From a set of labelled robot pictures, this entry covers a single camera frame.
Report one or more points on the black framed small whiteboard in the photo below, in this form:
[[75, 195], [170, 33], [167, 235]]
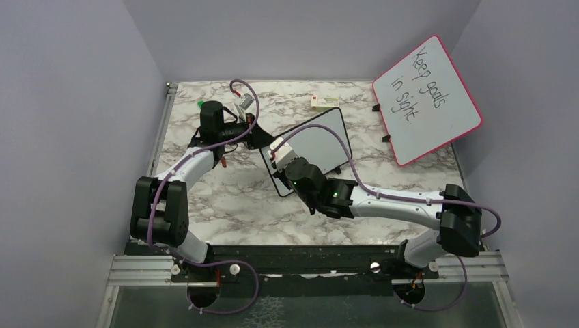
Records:
[[318, 146]]

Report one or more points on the pink framed whiteboard with text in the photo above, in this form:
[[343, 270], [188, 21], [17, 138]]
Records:
[[424, 102]]

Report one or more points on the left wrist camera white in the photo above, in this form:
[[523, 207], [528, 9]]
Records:
[[242, 104]]

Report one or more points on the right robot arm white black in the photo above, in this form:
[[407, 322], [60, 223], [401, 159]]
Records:
[[453, 223]]

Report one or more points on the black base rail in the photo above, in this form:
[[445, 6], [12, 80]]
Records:
[[245, 271]]

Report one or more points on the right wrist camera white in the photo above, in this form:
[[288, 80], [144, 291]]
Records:
[[280, 154]]

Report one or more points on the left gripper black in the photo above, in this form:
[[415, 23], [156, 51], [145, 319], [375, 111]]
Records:
[[257, 138]]

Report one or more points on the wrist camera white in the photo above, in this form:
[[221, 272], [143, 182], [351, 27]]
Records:
[[242, 104], [280, 154]]

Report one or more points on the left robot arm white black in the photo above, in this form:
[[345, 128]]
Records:
[[160, 214]]

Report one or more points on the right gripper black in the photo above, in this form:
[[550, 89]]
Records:
[[280, 175]]

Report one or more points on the green white eraser box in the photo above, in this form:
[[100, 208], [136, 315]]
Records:
[[320, 104]]

